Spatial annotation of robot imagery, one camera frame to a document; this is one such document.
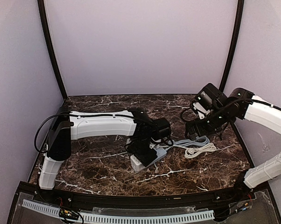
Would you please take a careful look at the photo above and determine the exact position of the light blue power strip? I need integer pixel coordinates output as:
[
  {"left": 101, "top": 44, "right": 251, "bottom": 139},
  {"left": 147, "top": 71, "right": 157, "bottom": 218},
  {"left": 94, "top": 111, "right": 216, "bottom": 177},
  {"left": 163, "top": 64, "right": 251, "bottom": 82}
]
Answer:
[{"left": 146, "top": 147, "right": 167, "bottom": 168}]

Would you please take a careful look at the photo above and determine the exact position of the white cube socket adapter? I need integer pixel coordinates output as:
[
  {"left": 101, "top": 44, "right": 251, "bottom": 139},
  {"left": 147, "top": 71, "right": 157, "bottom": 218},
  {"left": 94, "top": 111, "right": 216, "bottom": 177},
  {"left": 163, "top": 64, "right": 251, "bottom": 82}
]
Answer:
[{"left": 130, "top": 155, "right": 146, "bottom": 173}]

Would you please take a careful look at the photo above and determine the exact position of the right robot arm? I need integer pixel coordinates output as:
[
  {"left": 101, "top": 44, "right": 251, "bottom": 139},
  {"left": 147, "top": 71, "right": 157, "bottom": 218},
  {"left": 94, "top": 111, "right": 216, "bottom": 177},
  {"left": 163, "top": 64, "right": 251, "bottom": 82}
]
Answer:
[{"left": 181, "top": 83, "right": 281, "bottom": 191}]

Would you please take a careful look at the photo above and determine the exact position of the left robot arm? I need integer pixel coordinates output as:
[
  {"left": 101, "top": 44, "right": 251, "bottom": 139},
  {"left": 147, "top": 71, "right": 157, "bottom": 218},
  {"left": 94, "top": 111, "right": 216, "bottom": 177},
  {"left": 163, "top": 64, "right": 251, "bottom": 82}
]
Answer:
[{"left": 36, "top": 108, "right": 173, "bottom": 190}]

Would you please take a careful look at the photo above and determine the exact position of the light blue power cable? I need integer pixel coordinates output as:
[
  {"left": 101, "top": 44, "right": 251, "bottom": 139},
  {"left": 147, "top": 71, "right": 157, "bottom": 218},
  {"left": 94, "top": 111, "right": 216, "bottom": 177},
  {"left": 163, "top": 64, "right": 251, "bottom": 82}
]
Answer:
[{"left": 163, "top": 136, "right": 211, "bottom": 152}]

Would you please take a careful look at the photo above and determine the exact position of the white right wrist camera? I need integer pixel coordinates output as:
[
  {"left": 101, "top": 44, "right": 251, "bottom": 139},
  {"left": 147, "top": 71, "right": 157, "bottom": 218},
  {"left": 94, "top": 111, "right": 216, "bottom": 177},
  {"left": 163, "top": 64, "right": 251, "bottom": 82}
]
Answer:
[{"left": 190, "top": 102, "right": 210, "bottom": 119}]

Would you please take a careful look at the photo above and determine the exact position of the black table frame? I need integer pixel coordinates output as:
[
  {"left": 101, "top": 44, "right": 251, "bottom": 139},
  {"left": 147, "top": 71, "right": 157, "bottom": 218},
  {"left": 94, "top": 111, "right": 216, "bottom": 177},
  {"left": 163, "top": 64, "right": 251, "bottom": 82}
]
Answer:
[{"left": 8, "top": 0, "right": 281, "bottom": 224}]

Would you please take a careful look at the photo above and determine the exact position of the slotted cable duct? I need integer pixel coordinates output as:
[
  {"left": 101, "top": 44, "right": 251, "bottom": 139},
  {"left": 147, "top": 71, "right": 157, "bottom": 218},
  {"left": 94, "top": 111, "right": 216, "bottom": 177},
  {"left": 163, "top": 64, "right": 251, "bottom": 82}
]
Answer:
[{"left": 21, "top": 199, "right": 215, "bottom": 224}]

